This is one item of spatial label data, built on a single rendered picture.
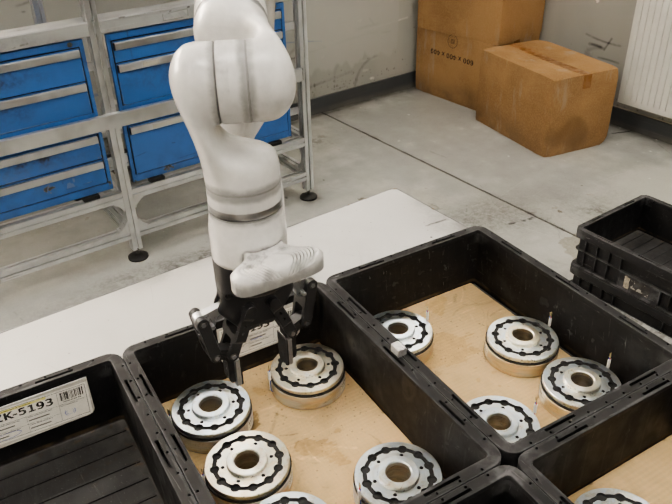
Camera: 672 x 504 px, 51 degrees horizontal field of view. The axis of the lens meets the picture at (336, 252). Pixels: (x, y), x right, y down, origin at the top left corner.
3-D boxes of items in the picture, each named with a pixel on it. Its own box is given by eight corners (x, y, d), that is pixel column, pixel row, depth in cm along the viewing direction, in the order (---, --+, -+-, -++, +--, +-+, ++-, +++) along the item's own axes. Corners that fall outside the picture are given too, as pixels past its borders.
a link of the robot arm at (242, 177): (186, 226, 64) (284, 219, 64) (160, 56, 56) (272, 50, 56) (190, 191, 70) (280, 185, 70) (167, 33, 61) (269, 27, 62)
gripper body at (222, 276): (270, 217, 74) (276, 290, 79) (194, 240, 70) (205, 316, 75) (305, 248, 69) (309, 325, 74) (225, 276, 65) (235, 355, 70)
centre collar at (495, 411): (527, 431, 87) (527, 427, 87) (493, 444, 85) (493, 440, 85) (503, 405, 91) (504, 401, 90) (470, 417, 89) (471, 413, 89)
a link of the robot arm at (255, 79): (297, 66, 56) (285, -19, 66) (185, 72, 56) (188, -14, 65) (299, 136, 62) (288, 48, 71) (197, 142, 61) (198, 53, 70)
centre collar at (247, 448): (219, 457, 84) (219, 453, 84) (257, 441, 87) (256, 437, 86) (236, 485, 81) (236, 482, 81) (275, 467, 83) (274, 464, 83)
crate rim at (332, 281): (689, 373, 88) (694, 358, 87) (507, 474, 76) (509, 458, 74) (478, 235, 118) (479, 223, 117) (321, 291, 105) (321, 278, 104)
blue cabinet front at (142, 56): (132, 181, 272) (103, 33, 242) (290, 135, 307) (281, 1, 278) (135, 184, 270) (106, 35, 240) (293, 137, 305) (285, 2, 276)
